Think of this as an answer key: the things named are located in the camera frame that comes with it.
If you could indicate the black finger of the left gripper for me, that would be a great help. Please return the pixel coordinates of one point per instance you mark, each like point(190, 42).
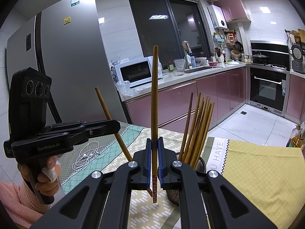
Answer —
point(87, 129)

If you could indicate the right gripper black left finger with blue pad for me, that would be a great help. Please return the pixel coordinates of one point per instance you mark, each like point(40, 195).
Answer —
point(101, 200)

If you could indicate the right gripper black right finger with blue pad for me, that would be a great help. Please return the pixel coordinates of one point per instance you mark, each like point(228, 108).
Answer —
point(206, 200)

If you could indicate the pink knitted sleeve forearm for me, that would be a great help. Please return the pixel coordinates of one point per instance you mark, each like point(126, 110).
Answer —
point(21, 204)

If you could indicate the pink kitchen cabinets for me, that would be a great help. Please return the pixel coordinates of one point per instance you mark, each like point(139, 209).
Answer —
point(228, 90)

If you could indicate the kitchen faucet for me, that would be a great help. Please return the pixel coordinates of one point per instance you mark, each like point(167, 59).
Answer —
point(187, 51)

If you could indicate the left hand with bandage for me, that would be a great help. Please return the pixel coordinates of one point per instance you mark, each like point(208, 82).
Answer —
point(47, 179)

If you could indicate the teal checked mat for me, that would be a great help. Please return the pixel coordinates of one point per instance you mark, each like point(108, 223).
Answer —
point(98, 154)

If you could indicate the yellow cloth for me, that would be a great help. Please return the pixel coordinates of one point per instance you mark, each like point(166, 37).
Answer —
point(271, 177)

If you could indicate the patterned beige white tablecloth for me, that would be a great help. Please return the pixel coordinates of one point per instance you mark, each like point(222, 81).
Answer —
point(143, 213)

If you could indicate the clear plastic bag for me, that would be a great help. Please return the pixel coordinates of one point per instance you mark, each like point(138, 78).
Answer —
point(125, 90)

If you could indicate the white microwave oven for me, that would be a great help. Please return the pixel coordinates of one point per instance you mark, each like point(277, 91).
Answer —
point(136, 72)

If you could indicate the silver refrigerator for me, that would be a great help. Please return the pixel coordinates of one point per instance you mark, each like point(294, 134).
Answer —
point(64, 42)

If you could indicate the oil bottle on floor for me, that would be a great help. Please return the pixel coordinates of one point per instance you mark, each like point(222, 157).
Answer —
point(296, 139)

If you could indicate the clear measuring jug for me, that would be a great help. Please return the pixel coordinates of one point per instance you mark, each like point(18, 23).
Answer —
point(179, 69)

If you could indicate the black built-in oven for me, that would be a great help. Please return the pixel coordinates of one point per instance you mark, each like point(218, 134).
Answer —
point(267, 88)

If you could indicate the dark window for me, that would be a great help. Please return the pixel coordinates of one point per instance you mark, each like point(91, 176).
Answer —
point(166, 24)

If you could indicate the range hood and stove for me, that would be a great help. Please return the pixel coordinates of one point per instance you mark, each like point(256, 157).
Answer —
point(270, 53)

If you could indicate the rice cooker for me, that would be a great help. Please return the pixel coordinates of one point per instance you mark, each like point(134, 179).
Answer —
point(298, 58)

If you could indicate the white water heater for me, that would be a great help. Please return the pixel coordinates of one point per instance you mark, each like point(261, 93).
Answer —
point(217, 17)

